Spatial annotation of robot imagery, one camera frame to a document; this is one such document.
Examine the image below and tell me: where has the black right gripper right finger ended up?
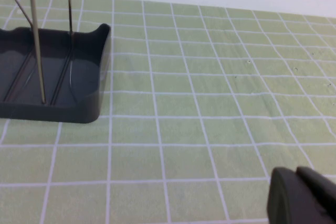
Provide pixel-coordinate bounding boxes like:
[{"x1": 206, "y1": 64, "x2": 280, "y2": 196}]
[{"x1": 296, "y1": 166, "x2": 336, "y2": 224}]

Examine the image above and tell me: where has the dark tray wire lid rack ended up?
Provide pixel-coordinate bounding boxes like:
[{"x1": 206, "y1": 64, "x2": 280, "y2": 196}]
[{"x1": 0, "y1": 0, "x2": 112, "y2": 124}]

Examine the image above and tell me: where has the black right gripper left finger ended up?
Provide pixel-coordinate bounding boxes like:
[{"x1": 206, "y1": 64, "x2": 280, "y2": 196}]
[{"x1": 266, "y1": 167, "x2": 328, "y2": 224}]

